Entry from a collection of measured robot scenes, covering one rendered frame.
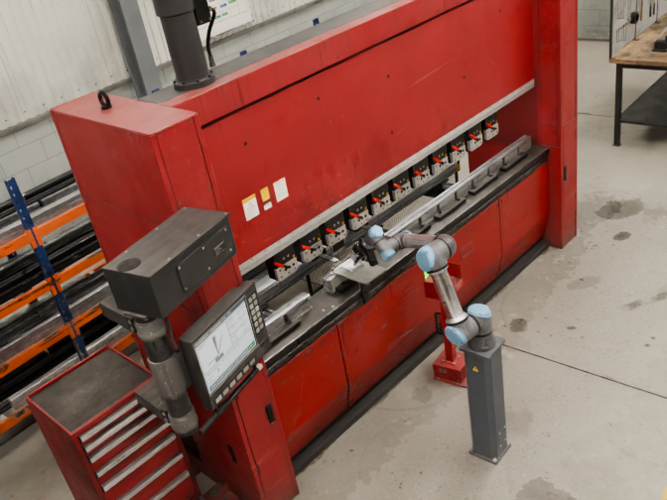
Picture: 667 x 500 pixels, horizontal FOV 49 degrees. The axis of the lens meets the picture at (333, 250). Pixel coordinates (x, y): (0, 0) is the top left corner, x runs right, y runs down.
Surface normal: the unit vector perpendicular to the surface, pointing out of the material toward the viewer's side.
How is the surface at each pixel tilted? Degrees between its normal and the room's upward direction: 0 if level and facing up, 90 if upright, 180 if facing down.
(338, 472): 0
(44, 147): 90
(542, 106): 90
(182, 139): 90
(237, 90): 90
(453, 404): 0
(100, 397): 0
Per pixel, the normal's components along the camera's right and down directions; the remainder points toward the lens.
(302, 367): 0.72, 0.25
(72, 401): -0.16, -0.85
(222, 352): 0.86, 0.12
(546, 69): -0.67, 0.46
